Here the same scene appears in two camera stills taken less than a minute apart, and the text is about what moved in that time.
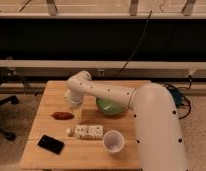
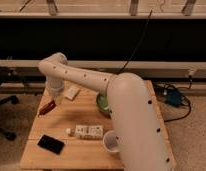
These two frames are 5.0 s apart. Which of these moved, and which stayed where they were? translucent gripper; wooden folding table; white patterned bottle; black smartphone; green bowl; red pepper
Moved: red pepper; translucent gripper
Stayed: black smartphone; white patterned bottle; wooden folding table; green bowl
